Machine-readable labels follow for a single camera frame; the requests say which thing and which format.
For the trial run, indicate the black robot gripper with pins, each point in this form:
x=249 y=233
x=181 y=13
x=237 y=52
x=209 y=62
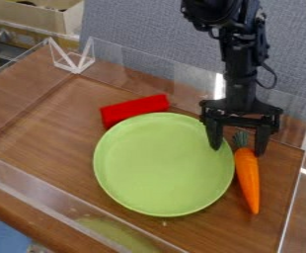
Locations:
x=259 y=116

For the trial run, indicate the orange toy carrot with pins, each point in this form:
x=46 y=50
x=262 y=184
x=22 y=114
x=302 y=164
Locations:
x=247 y=174

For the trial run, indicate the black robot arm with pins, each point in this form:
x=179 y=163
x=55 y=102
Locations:
x=235 y=23

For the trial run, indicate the green round plate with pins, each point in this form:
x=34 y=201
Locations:
x=156 y=167

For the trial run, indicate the red wedge block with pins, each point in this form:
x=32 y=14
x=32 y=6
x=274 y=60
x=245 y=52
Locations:
x=118 y=112

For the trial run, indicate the cardboard box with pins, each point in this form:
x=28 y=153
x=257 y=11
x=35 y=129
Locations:
x=54 y=15

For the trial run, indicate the wooden shelf with knob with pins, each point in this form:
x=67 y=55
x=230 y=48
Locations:
x=19 y=38

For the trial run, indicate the clear acrylic enclosure wall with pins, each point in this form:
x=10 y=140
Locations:
x=227 y=197

